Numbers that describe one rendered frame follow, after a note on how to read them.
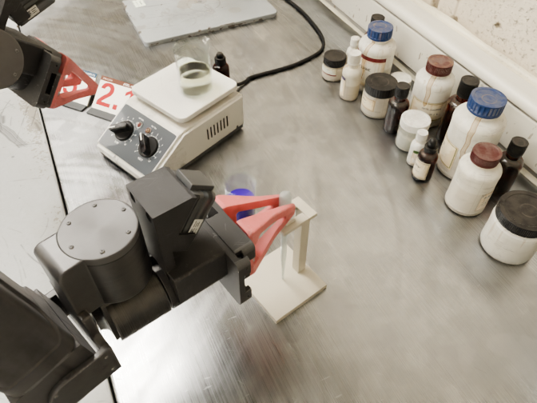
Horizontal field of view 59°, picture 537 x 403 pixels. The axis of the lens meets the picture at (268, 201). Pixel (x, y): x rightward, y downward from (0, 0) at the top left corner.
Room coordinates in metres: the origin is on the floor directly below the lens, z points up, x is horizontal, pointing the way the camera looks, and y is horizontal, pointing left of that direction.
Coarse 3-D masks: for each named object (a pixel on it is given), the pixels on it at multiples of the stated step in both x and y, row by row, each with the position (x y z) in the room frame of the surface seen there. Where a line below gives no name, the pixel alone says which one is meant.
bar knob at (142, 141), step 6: (144, 138) 0.52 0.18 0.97; (150, 138) 0.53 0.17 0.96; (144, 144) 0.51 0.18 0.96; (150, 144) 0.52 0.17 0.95; (156, 144) 0.52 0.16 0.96; (138, 150) 0.51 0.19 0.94; (144, 150) 0.50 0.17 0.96; (150, 150) 0.51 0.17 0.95; (156, 150) 0.51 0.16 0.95; (144, 156) 0.50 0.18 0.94; (150, 156) 0.50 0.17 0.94
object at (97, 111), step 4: (92, 108) 0.67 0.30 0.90; (96, 108) 0.67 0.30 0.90; (100, 108) 0.67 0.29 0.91; (104, 108) 0.66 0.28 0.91; (88, 112) 0.66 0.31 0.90; (92, 112) 0.66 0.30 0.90; (96, 112) 0.66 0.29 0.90; (100, 112) 0.66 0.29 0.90; (104, 112) 0.66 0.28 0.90; (108, 112) 0.66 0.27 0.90; (112, 112) 0.65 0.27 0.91; (116, 112) 0.65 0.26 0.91; (96, 116) 0.65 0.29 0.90; (100, 116) 0.65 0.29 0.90; (104, 116) 0.65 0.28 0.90; (108, 116) 0.65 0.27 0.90; (112, 116) 0.65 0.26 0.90; (108, 120) 0.64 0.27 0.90; (112, 120) 0.63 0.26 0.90
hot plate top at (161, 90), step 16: (144, 80) 0.63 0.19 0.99; (160, 80) 0.63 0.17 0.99; (176, 80) 0.63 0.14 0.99; (224, 80) 0.63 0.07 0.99; (144, 96) 0.59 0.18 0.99; (160, 96) 0.59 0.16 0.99; (176, 96) 0.59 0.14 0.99; (208, 96) 0.59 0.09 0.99; (224, 96) 0.59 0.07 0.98; (176, 112) 0.55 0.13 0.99; (192, 112) 0.55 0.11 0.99
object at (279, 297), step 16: (304, 208) 0.33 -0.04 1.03; (288, 224) 0.31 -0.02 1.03; (304, 224) 0.33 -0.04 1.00; (304, 240) 0.33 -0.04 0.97; (272, 256) 0.36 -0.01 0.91; (288, 256) 0.36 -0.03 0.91; (304, 256) 0.33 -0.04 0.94; (256, 272) 0.33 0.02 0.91; (272, 272) 0.33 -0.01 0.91; (288, 272) 0.33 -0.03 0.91; (304, 272) 0.33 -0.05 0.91; (256, 288) 0.31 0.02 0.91; (272, 288) 0.31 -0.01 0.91; (288, 288) 0.31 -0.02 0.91; (304, 288) 0.31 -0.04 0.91; (320, 288) 0.31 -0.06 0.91; (272, 304) 0.29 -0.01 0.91; (288, 304) 0.29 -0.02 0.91; (272, 320) 0.27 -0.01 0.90
